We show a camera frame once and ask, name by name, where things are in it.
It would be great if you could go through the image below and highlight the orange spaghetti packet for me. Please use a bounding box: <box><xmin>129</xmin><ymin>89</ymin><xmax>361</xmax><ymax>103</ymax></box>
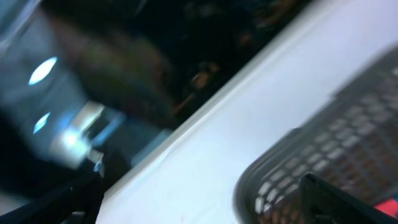
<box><xmin>374</xmin><ymin>197</ymin><xmax>398</xmax><ymax>218</ymax></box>

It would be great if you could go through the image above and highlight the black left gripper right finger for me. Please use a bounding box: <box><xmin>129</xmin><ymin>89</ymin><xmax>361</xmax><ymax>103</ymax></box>
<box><xmin>298</xmin><ymin>173</ymin><xmax>397</xmax><ymax>224</ymax></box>

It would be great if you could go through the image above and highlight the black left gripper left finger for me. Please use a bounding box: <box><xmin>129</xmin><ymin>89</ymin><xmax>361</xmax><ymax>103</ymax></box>
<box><xmin>1</xmin><ymin>172</ymin><xmax>104</xmax><ymax>224</ymax></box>

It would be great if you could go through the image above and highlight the grey plastic basket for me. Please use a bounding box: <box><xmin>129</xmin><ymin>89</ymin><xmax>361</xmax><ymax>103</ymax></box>
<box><xmin>234</xmin><ymin>49</ymin><xmax>397</xmax><ymax>223</ymax></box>

